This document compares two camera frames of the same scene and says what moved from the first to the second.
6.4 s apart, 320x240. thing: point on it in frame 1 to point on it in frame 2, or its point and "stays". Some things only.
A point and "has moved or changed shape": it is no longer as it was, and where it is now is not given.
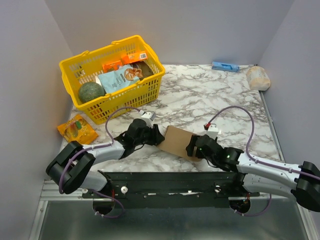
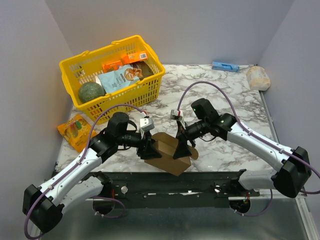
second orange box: x=133 y=57 stays
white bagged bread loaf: x=258 y=78 stays
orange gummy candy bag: x=77 y=128 stays
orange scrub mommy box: x=111 y=66 stays
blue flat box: x=220 y=66 stays
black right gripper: x=197 y=144 to x=182 y=138
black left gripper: x=156 y=137 to x=149 y=152
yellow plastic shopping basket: x=86 y=68 stays
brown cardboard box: x=177 y=140 has moved or changed shape
